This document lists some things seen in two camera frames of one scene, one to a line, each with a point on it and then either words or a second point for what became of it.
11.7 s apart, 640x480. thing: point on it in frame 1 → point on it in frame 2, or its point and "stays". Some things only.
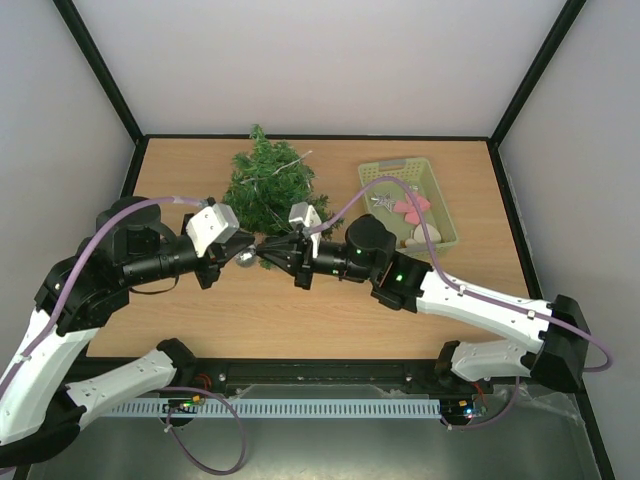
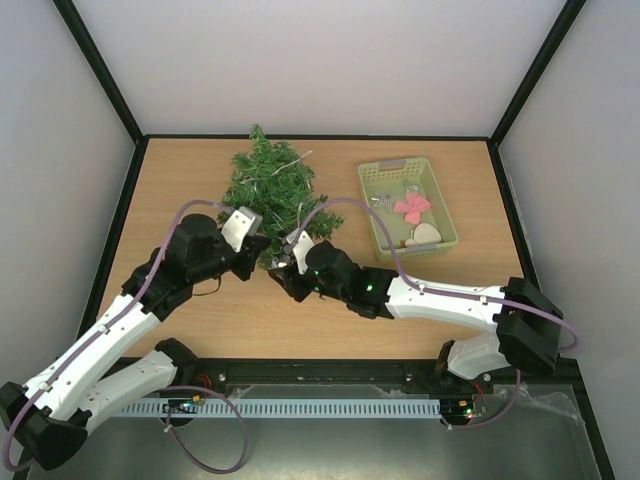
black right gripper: [304, 262] → [292, 280]
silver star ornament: [383, 200] stays
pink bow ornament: [408, 209] stays
